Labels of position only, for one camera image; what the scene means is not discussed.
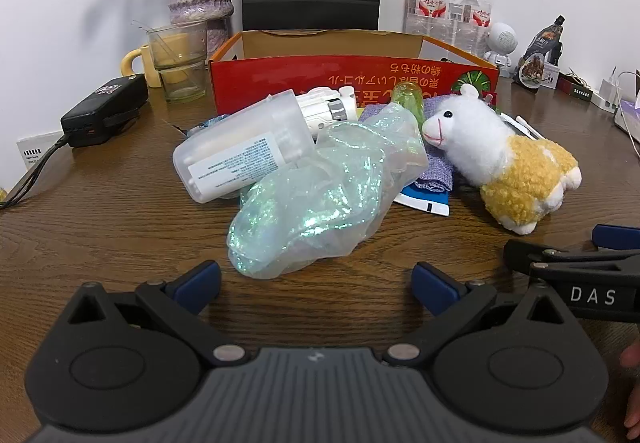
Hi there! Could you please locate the white folding handheld gimbal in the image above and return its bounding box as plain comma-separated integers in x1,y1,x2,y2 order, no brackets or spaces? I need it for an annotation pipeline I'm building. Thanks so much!
295,86,360,141

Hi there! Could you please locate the black power cable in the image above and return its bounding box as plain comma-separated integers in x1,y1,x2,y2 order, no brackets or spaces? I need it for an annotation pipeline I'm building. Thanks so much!
0,133,68,211

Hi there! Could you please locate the translucent cylindrical plastic container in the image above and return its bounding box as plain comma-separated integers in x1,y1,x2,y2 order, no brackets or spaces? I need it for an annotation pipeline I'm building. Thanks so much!
172,90,317,204

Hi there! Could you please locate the blue toothpaste tube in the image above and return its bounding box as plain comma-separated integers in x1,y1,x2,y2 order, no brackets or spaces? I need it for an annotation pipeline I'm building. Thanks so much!
392,183,451,217

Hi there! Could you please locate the dark spouted sauce pouch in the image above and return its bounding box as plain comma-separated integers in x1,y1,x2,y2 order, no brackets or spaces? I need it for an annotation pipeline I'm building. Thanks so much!
513,14,567,89

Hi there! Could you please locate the white cable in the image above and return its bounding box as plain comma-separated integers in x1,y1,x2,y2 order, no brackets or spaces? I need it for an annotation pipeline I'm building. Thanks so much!
616,70,640,144

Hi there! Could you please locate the white and yellow alpaca plush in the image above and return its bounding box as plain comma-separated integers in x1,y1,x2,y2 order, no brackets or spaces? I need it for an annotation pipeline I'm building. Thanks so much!
421,83,583,236

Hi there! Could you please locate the dark red box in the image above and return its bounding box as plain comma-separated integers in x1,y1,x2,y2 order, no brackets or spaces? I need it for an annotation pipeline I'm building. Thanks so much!
556,74,594,99

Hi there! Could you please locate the blue and white packet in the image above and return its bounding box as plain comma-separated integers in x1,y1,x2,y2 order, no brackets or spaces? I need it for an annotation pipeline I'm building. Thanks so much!
187,116,221,136

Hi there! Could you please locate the clear glass cup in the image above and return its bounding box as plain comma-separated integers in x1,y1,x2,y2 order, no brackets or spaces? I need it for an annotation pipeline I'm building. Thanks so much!
147,20,209,104

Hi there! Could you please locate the white paper card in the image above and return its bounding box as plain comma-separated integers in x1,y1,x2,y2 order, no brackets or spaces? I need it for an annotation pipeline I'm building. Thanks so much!
16,130,68,170

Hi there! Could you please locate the purple cloth pouch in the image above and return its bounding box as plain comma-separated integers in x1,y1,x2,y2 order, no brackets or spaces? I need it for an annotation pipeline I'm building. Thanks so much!
357,93,456,195

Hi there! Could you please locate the white robot figure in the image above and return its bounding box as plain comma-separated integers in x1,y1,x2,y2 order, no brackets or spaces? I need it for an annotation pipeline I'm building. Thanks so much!
482,22,521,79

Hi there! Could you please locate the person's right hand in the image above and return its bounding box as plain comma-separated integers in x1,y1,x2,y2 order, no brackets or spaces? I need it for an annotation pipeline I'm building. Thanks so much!
619,340,640,429

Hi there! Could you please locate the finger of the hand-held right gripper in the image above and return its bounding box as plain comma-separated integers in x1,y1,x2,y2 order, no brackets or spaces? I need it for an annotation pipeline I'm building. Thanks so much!
591,223,640,252
502,239,640,277

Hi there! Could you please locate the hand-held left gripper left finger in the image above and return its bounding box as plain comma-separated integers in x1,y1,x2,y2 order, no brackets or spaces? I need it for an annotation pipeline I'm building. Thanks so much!
65,259,248,367

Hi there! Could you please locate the iridescent plastic bag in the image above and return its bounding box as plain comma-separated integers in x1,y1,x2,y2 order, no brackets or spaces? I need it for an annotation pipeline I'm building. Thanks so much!
227,103,430,280

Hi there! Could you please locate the red cardboard box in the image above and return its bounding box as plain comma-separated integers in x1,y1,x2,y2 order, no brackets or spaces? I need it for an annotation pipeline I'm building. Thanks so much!
207,29,501,124

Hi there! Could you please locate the wooden desktop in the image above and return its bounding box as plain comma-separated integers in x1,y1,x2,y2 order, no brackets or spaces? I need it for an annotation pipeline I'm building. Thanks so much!
0,68,640,443

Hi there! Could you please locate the white plug charger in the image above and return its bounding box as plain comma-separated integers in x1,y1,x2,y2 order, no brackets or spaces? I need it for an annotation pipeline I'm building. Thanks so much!
591,68,623,113

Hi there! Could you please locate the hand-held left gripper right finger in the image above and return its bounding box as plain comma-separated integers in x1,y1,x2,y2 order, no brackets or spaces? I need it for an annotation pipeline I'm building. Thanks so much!
382,261,576,367

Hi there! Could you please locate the small white box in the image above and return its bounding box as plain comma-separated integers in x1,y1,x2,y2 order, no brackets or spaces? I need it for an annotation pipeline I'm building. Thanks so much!
541,60,562,88

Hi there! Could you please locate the yellow mug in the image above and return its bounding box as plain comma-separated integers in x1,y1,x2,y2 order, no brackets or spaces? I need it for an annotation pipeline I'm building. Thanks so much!
119,33,192,89

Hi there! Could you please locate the black power adapter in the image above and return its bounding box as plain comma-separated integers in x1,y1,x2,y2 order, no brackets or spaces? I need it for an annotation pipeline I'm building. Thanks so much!
60,74,150,149

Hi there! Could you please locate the purple tissue pack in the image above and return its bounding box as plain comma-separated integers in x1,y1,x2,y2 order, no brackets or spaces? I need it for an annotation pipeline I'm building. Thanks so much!
612,100,640,134

